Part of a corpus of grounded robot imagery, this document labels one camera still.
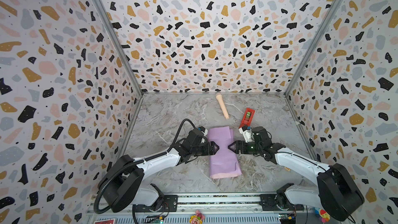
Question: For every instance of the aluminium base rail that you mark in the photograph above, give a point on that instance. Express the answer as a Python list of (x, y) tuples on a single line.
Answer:
[(217, 208)]

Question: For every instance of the rainbow flower toy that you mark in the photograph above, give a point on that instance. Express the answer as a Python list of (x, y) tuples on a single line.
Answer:
[(324, 217)]

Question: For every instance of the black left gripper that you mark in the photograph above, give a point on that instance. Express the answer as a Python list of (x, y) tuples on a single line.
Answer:
[(211, 150)]

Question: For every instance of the red tape dispenser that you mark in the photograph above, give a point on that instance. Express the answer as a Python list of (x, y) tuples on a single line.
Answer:
[(247, 118)]

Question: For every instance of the pink wrapping paper sheet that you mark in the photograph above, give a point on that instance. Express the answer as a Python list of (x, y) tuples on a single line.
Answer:
[(224, 164)]

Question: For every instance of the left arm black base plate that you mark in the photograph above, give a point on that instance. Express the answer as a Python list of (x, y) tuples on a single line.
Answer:
[(166, 204)]

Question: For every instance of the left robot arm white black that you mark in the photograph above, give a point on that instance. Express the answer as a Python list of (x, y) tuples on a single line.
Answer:
[(122, 185)]

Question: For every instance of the aluminium corner post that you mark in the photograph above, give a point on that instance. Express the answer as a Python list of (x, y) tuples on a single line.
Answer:
[(114, 39), (313, 44)]

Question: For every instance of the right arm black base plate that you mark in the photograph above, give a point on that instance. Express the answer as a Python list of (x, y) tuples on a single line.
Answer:
[(278, 202)]

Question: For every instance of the pink yellow flower toy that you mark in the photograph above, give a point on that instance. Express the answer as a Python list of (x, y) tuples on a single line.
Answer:
[(197, 218)]

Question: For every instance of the aluminium corner post left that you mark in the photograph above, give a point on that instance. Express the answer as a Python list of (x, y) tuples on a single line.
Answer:
[(114, 39)]

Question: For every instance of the beige toy microphone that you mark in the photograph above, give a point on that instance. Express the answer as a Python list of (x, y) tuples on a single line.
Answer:
[(220, 100)]

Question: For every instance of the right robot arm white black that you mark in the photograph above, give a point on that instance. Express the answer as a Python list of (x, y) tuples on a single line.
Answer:
[(333, 189)]

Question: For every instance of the aluminium corner post right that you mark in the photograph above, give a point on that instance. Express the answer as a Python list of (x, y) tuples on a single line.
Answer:
[(313, 44)]

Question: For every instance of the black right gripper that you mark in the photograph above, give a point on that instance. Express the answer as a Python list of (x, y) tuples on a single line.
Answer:
[(237, 146)]

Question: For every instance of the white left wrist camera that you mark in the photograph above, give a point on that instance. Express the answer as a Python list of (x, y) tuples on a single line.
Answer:
[(203, 130)]

